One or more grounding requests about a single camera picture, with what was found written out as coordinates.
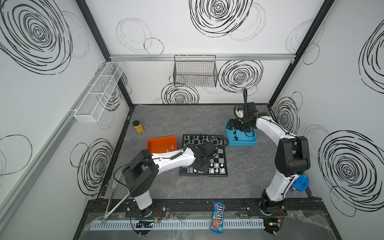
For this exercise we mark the blue plastic tray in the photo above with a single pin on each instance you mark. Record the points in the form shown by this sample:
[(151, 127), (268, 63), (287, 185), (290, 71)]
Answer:
[(243, 139)]

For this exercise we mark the blue lidded plastic container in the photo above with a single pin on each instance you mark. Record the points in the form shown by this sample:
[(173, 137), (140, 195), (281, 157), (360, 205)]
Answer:
[(301, 183)]

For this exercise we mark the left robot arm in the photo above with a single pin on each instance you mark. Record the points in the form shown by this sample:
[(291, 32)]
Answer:
[(140, 173)]

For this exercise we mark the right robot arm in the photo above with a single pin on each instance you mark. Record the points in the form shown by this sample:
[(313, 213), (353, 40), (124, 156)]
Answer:
[(292, 157)]

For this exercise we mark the white slotted cable duct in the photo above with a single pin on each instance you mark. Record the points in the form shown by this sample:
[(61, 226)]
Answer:
[(228, 224)]

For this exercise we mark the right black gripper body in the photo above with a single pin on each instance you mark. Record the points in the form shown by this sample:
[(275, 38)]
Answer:
[(236, 124)]

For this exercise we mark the orange plastic tray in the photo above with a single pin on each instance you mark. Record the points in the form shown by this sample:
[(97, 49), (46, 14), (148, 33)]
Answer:
[(162, 145)]

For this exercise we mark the black white chess board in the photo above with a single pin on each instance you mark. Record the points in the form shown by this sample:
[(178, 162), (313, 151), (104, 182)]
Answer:
[(217, 166)]

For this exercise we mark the yellow jar black lid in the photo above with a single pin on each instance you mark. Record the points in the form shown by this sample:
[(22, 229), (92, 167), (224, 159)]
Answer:
[(138, 126)]

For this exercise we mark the black wire basket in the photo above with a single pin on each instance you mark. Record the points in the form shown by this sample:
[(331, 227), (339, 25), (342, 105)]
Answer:
[(195, 71)]

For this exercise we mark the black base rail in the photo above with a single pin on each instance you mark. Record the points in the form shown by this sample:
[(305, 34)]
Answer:
[(251, 207)]

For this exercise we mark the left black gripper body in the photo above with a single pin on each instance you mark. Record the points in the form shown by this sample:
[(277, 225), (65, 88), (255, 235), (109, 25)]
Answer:
[(201, 163)]

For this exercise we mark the M&M's candy bag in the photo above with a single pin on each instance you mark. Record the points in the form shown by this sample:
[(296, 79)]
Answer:
[(217, 220)]

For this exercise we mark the white mesh wall shelf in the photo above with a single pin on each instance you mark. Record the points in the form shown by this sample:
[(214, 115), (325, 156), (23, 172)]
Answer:
[(95, 102)]

